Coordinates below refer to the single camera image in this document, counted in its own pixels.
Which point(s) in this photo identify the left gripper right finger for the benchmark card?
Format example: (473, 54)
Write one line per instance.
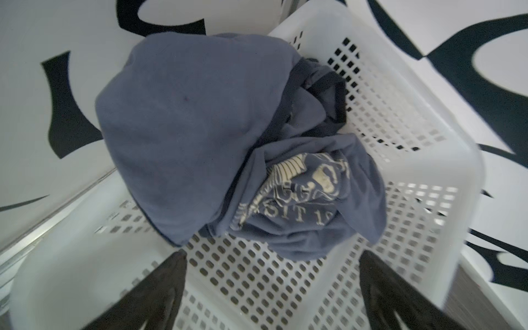
(393, 303)

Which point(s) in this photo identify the grey blue printed tank top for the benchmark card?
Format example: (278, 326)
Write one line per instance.
(241, 135)

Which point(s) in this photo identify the white plastic laundry basket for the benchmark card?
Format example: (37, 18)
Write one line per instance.
(432, 172)

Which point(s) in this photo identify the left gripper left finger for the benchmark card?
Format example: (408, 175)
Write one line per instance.
(152, 304)

